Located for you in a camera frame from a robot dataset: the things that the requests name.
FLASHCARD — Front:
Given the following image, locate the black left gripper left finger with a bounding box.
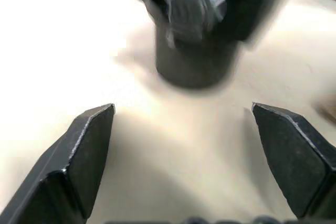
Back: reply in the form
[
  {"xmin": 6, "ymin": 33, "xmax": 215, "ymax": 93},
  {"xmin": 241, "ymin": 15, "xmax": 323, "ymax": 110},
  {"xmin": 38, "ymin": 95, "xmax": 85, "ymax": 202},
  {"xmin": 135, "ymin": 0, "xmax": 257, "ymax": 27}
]
[{"xmin": 0, "ymin": 103, "xmax": 116, "ymax": 224}]

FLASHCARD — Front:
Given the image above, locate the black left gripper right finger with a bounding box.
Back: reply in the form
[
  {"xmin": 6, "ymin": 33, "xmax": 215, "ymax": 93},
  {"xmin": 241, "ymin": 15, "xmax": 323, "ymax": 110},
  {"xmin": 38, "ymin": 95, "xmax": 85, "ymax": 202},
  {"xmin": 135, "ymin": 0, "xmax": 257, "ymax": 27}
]
[{"xmin": 251, "ymin": 102, "xmax": 336, "ymax": 221}]

